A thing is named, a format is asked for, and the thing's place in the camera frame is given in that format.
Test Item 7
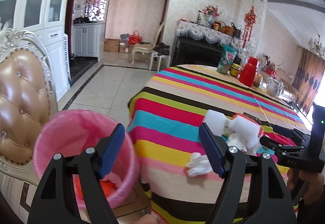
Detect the orange foam net back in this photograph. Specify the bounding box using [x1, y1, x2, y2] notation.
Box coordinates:
[229, 113, 263, 137]

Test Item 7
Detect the striped colourful tablecloth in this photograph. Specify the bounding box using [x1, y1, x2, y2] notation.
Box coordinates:
[127, 65, 308, 223]

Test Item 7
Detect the white plastic bag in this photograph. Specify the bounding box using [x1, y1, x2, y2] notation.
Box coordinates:
[226, 133, 256, 156]

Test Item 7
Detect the orange foam net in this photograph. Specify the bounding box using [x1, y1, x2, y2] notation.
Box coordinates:
[229, 113, 263, 137]
[73, 172, 122, 199]

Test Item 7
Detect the crystal chandelier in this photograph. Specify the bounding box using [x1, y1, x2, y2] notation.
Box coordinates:
[308, 35, 325, 60]

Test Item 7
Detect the white foam block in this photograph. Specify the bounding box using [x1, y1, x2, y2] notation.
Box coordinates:
[203, 110, 228, 136]

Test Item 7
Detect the pink lined trash bin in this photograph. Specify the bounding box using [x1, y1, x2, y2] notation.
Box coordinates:
[32, 110, 139, 209]

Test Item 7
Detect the lace piano cover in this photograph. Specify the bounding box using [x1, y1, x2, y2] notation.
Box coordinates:
[176, 20, 241, 48]

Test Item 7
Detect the white display cabinet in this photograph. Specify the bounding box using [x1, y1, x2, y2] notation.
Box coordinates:
[1, 0, 70, 100]

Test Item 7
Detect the dark floor rug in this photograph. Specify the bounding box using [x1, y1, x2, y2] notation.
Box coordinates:
[69, 56, 98, 86]

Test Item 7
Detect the red thermos jug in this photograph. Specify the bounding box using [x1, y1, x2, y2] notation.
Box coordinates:
[239, 57, 259, 87]

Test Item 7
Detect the white carved sofa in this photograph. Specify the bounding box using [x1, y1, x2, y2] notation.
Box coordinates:
[257, 55, 298, 103]

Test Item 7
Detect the white low shoe cabinet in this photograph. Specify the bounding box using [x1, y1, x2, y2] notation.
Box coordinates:
[72, 22, 105, 62]

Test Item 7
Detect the black handbag on piano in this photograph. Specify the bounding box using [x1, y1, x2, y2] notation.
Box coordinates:
[231, 22, 241, 39]

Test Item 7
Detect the white tissue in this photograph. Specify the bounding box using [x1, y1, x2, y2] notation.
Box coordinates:
[186, 153, 213, 177]

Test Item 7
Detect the beige tufted dining chair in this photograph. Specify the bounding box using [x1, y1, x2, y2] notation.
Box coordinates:
[0, 28, 58, 185]

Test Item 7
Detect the white floral teapot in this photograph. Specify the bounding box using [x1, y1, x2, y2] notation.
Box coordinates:
[267, 77, 284, 97]

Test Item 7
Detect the brown cardboard box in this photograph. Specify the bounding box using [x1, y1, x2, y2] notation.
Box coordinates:
[104, 39, 119, 53]

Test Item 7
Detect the red chinese knot ornament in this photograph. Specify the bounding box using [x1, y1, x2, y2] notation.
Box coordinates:
[242, 5, 257, 48]

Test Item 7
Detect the small glass jar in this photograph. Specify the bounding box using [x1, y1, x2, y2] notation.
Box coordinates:
[253, 74, 263, 88]

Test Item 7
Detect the black upright piano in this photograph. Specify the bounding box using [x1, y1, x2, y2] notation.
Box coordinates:
[171, 36, 223, 67]

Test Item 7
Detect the orange foam net front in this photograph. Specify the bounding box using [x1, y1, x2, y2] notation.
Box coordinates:
[73, 172, 122, 199]

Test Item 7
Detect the person's left hand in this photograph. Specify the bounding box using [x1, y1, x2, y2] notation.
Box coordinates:
[132, 214, 160, 224]

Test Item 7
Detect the person's right hand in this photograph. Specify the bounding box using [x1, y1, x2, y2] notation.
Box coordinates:
[287, 168, 324, 205]

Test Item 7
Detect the yellow lid jar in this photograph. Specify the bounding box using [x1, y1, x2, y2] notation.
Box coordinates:
[229, 63, 241, 78]

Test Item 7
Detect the white stool with clothes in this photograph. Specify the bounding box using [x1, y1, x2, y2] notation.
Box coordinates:
[149, 42, 171, 73]

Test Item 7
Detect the pink flower vase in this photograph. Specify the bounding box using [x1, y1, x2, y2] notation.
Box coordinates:
[202, 4, 221, 27]

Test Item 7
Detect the cream side chair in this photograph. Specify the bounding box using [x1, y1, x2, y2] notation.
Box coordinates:
[130, 22, 165, 67]

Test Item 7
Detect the red handbag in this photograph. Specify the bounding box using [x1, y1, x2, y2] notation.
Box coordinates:
[128, 30, 142, 44]

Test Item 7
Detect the brown patterned curtain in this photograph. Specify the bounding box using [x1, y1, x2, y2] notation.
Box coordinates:
[292, 49, 324, 114]

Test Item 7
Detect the green snack bag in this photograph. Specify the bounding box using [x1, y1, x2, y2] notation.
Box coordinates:
[217, 45, 238, 74]

